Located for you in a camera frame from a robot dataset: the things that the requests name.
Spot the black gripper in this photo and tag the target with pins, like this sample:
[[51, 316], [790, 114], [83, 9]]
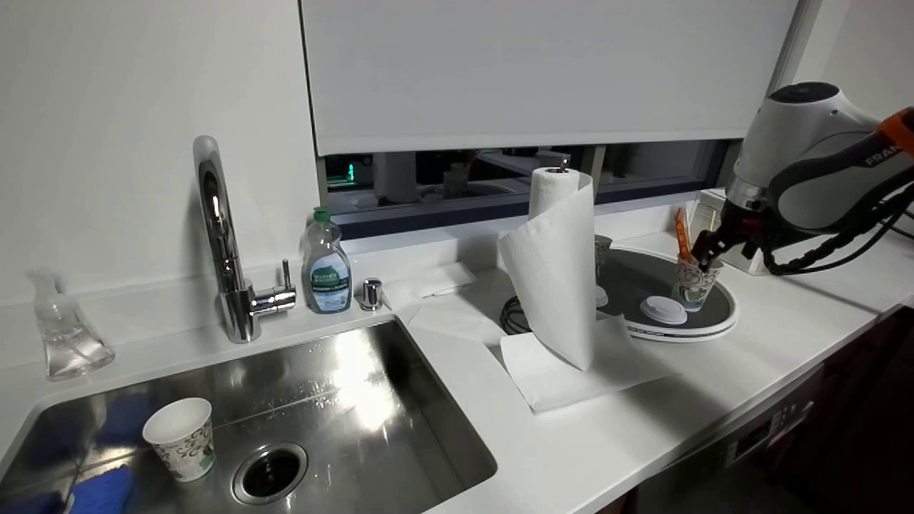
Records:
[[729, 234]]

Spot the white plastic cup lid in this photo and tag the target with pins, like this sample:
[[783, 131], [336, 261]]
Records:
[[663, 311], [600, 298]]

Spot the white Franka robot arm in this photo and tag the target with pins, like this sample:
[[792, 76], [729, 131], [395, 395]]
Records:
[[790, 132]]

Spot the clear napkin holder white napkins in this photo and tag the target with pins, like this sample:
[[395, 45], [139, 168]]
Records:
[[712, 211]]

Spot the orange plastic strip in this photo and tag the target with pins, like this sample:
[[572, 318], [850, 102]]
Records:
[[680, 238]]

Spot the round black tray white rim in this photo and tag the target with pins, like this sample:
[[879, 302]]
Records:
[[633, 276]]

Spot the dark under-counter cabinet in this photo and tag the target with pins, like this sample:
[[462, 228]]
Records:
[[858, 429]]

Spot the white roller blind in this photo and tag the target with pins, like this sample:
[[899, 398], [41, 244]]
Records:
[[545, 66]]

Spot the dark window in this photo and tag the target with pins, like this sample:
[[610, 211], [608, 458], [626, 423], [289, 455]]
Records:
[[431, 188]]

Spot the small chrome knob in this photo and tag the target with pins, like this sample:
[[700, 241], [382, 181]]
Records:
[[371, 296]]

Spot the dish soap bottle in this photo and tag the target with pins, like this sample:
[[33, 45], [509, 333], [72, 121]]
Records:
[[329, 276]]

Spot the stainless steel sink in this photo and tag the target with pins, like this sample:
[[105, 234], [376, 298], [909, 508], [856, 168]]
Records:
[[362, 401]]

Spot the chrome faucet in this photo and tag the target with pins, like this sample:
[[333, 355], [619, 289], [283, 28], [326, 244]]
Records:
[[223, 248]]

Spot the blue sponge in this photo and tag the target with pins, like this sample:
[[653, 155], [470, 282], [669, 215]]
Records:
[[101, 496]]

